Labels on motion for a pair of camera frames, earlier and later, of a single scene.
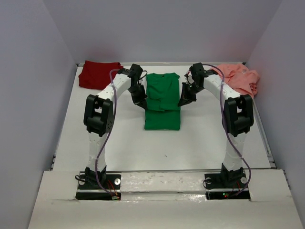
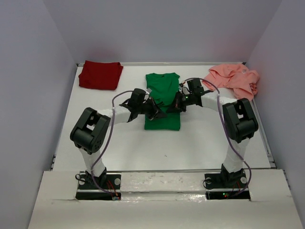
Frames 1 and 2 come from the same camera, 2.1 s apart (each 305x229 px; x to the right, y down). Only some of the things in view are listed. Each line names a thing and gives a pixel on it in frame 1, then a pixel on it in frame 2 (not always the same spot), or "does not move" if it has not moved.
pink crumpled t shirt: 238,77 does not move
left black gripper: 140,100 → 155,112
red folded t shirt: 96,75 does not move
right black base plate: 223,181 does not move
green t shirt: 163,112 does not move
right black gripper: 186,98 → 178,106
